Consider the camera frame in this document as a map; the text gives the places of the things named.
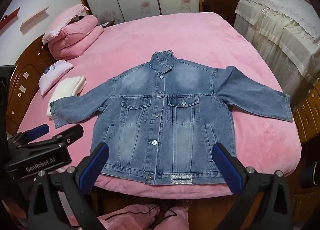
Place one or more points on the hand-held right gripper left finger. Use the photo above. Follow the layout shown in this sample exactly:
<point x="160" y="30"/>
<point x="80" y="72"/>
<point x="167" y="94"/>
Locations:
<point x="95" y="163"/>

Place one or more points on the wooden cabinet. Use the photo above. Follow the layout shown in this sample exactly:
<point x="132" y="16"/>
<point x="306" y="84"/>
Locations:
<point x="310" y="112"/>

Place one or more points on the pink quilted clothing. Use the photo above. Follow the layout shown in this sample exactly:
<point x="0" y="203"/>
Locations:
<point x="130" y="220"/>

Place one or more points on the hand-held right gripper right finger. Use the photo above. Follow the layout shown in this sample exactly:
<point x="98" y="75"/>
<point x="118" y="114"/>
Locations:
<point x="227" y="170"/>

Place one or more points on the dark blue round object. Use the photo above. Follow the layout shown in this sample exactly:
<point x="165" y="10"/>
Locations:
<point x="308" y="175"/>

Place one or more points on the folded pink quilt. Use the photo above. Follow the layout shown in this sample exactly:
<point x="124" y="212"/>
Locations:
<point x="75" y="37"/>

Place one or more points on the folded white towel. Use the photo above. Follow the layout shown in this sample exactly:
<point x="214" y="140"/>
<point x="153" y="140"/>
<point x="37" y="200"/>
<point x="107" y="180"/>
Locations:
<point x="67" y="87"/>

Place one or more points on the red wall shelf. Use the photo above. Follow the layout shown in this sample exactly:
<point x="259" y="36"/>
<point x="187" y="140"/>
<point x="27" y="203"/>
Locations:
<point x="11" y="15"/>

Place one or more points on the pink wall shelf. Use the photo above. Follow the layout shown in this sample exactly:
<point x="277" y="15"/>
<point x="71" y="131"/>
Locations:
<point x="35" y="17"/>

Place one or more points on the pink pillow with lace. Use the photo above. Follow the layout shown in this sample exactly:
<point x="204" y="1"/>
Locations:
<point x="67" y="15"/>

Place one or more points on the white printed pillow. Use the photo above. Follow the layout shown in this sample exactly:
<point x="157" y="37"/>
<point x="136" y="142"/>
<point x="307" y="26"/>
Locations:
<point x="57" y="72"/>

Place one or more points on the blue denim jacket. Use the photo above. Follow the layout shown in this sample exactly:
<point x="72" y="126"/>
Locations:
<point x="140" y="130"/>

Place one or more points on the wooden headboard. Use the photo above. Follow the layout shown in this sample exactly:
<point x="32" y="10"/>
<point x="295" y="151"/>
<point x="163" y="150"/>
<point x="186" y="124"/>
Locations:
<point x="25" y="70"/>

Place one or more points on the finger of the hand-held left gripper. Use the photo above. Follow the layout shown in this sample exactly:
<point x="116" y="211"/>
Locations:
<point x="72" y="132"/>
<point x="37" y="129"/>

